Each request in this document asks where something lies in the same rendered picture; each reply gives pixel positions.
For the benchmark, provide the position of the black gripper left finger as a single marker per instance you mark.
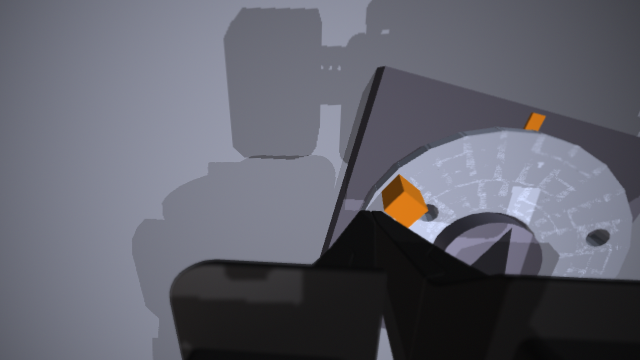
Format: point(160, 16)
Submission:
point(287, 308)

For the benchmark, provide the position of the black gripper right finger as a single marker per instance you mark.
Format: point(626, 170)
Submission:
point(438, 307)

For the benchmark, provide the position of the orange tab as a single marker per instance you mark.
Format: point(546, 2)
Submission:
point(534, 122)

